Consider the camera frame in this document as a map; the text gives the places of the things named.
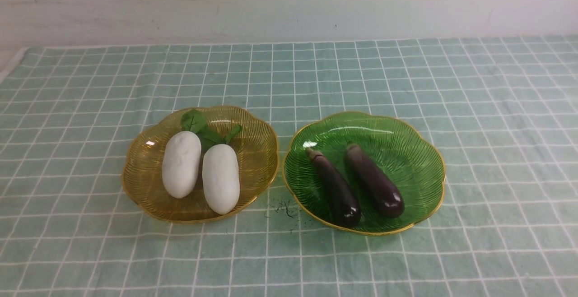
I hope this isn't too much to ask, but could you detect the green plastic plate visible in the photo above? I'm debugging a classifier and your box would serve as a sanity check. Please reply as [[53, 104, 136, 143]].
[[282, 111, 446, 236]]

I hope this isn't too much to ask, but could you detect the white radish with leaves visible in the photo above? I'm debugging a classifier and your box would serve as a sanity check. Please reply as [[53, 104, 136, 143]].
[[200, 125, 242, 215]]

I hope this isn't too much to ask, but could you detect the purple eggplant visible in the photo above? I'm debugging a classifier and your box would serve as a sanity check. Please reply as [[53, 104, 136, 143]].
[[305, 148, 362, 228], [345, 141, 405, 218]]

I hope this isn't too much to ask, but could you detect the green checked tablecloth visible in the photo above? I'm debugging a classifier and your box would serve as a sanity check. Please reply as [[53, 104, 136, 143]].
[[0, 35, 577, 297]]

